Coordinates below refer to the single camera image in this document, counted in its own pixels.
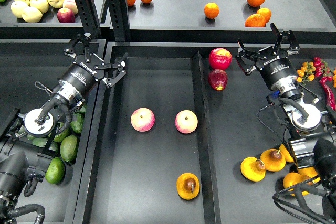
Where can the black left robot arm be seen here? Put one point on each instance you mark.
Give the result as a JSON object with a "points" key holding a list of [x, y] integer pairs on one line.
{"points": [[26, 138]]}

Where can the orange cherry tomato bunch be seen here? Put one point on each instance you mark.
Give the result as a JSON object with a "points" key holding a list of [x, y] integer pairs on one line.
{"points": [[306, 73]]}

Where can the green avocado round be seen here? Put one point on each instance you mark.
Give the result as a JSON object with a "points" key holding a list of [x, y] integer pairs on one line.
{"points": [[61, 136]]}

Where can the small orange right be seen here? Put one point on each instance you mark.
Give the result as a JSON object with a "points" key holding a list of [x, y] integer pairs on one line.
{"points": [[266, 13]]}

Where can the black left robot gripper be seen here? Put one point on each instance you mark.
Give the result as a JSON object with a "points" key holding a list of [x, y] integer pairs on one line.
{"points": [[87, 70]]}

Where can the yellow pear brown stem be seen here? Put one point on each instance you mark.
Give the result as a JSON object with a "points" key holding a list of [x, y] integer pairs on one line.
{"points": [[188, 186]]}

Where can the pale yellow pear left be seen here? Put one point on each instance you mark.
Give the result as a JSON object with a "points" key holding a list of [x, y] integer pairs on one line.
{"points": [[17, 8]]}

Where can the pink apple right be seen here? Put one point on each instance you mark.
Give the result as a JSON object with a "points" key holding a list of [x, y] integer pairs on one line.
{"points": [[186, 121]]}

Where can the red apple upper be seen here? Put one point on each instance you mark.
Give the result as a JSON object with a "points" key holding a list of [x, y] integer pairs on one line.
{"points": [[220, 58]]}

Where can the red chili pepper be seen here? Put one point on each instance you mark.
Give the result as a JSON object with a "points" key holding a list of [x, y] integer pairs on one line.
{"points": [[329, 96]]}

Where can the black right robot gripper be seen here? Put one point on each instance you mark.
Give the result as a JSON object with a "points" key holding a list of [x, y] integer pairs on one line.
{"points": [[272, 62]]}

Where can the orange front right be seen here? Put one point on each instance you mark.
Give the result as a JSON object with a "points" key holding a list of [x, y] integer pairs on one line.
{"points": [[255, 20]]}

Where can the dark red apple lower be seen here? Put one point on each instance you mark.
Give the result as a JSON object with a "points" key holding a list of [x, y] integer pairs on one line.
{"points": [[218, 79]]}

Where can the orange middle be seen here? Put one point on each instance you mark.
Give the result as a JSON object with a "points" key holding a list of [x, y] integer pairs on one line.
{"points": [[211, 10]]}

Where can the pink apple left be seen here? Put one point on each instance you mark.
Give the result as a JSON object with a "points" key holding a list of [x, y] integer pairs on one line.
{"points": [[142, 119]]}

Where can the black shelf post right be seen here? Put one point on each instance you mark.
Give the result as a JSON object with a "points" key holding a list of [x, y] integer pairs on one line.
{"points": [[118, 10]]}

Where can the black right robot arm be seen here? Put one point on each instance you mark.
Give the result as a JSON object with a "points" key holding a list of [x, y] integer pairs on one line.
{"points": [[311, 129]]}

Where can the yellow pear middle pile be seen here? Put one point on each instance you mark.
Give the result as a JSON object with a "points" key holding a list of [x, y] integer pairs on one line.
{"points": [[273, 160]]}

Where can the green avocado top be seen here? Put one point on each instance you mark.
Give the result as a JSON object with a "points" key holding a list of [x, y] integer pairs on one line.
{"points": [[83, 109]]}

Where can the red apple on shelf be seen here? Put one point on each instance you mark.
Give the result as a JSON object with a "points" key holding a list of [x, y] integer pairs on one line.
{"points": [[65, 15]]}

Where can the black shelf post left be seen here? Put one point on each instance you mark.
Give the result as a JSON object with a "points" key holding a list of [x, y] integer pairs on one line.
{"points": [[89, 17]]}

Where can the yellow pear left pile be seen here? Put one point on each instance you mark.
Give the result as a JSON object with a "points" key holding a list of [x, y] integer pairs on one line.
{"points": [[253, 169]]}

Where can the pink apple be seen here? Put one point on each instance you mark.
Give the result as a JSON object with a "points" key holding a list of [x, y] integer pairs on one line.
{"points": [[142, 119], [186, 121]]}

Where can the black shelf post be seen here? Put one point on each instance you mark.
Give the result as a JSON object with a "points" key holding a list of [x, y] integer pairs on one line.
{"points": [[89, 17], [118, 10]]}

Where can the black center tray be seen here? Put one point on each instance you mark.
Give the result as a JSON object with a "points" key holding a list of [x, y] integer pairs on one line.
{"points": [[136, 172]]}

